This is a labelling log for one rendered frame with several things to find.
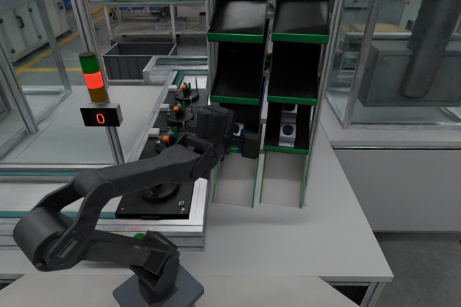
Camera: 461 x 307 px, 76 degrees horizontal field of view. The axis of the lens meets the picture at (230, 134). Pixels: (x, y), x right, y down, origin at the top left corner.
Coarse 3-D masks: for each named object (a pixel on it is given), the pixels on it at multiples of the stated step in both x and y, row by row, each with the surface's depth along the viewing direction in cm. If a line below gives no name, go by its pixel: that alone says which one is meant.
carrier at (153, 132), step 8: (152, 128) 135; (168, 128) 126; (176, 128) 127; (184, 128) 125; (152, 136) 133; (160, 136) 127; (176, 136) 129; (152, 144) 128; (160, 144) 125; (144, 152) 123; (152, 152) 123; (160, 152) 121
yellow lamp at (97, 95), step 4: (88, 88) 95; (96, 88) 95; (100, 88) 96; (88, 92) 96; (92, 92) 95; (96, 92) 96; (100, 92) 96; (104, 92) 98; (92, 96) 96; (96, 96) 96; (100, 96) 97; (104, 96) 98; (92, 100) 97; (96, 100) 97; (100, 100) 98; (104, 100) 99
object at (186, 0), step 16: (112, 0) 543; (128, 0) 532; (144, 0) 534; (160, 0) 536; (176, 0) 543; (192, 0) 540; (176, 16) 620; (112, 32) 554; (128, 32) 557; (144, 32) 557; (160, 32) 558; (176, 32) 561; (192, 32) 563
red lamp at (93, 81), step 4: (84, 76) 93; (88, 76) 92; (92, 76) 93; (96, 76) 93; (100, 76) 95; (88, 80) 93; (92, 80) 93; (96, 80) 94; (100, 80) 95; (88, 84) 94; (92, 84) 94; (96, 84) 94; (100, 84) 96; (92, 88) 95
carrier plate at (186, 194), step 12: (180, 192) 104; (192, 192) 104; (120, 204) 99; (132, 204) 99; (144, 204) 99; (156, 204) 99; (168, 204) 99; (120, 216) 96; (132, 216) 96; (168, 216) 96; (180, 216) 96
